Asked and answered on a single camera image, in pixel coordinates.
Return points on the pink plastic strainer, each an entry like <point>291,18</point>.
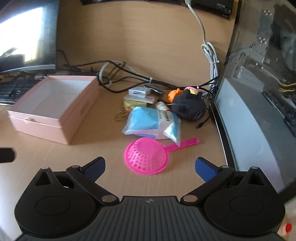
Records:
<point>147,156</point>

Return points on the black computer monitor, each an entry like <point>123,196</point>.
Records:
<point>29,35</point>

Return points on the white red glue stick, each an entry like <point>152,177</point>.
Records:
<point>162,106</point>

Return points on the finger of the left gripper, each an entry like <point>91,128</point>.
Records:
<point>7,155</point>

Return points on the black flashlight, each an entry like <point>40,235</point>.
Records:
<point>154,90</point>

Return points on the black keyboard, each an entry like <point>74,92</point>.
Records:
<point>13,90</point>

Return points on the black plush toy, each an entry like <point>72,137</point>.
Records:
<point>189,106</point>

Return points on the glass panel computer case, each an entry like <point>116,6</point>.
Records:
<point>254,108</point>

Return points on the yellow toy keychain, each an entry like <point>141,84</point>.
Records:
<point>130,102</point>

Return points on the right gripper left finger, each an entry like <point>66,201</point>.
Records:
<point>84,179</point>

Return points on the pink open cardboard box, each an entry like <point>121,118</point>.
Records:
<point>55,108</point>

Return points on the blue white packet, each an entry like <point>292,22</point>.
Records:
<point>153,123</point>

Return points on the white usb battery charger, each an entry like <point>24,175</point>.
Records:
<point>139,91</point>

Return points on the black wall power strip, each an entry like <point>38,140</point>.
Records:
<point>222,8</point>

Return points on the orange pumpkin toy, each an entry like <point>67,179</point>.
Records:
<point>174,93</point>

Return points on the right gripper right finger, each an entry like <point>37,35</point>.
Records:
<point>213,176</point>

